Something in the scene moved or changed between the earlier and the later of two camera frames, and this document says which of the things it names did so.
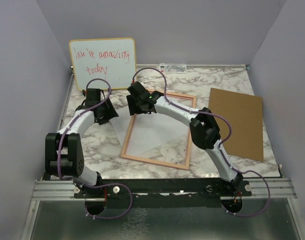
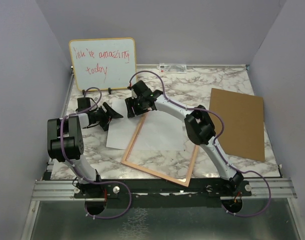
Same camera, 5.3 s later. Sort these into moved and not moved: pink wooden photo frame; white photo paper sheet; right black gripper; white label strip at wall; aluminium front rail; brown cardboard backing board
Moved: pink wooden photo frame; white photo paper sheet
Not moved: white label strip at wall; right black gripper; brown cardboard backing board; aluminium front rail
